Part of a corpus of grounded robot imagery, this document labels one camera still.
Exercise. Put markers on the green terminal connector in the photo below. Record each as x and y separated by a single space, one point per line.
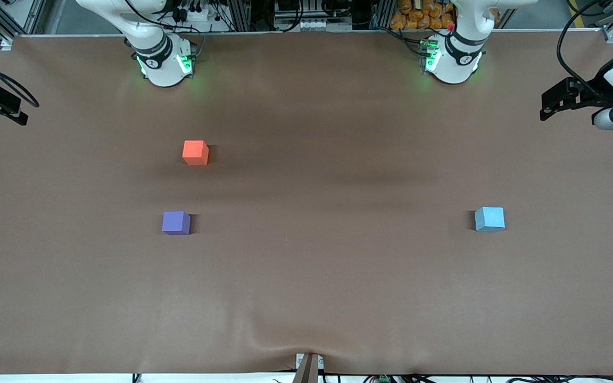
384 379

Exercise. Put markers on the pile of orange items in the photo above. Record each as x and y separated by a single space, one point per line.
418 16

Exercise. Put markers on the camera mount post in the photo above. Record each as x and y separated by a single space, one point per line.
307 369

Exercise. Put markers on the white power strip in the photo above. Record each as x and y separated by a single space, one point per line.
314 24

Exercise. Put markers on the orange foam block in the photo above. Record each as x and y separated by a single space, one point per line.
195 149

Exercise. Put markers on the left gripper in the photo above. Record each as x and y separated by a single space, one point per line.
597 94

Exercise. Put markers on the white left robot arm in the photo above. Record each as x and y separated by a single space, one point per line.
453 66

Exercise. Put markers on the purple foam block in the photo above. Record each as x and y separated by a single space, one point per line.
175 219

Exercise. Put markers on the light blue foam block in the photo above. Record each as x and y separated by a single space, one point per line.
489 217

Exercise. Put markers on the white socket box with plugs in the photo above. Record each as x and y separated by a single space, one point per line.
196 13

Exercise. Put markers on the brown table cover sheet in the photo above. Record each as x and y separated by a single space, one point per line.
306 276

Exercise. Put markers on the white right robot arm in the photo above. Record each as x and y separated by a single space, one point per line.
160 66

